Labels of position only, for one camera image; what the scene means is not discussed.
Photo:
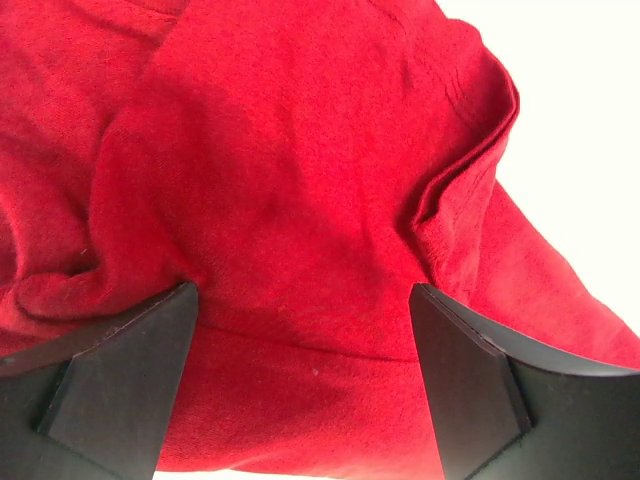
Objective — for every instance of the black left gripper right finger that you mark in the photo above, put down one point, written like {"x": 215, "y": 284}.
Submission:
{"x": 506, "y": 406}

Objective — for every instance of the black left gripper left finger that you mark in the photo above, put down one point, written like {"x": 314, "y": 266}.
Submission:
{"x": 96, "y": 403}

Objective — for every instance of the dark red t shirt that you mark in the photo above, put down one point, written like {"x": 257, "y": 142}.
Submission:
{"x": 305, "y": 164}

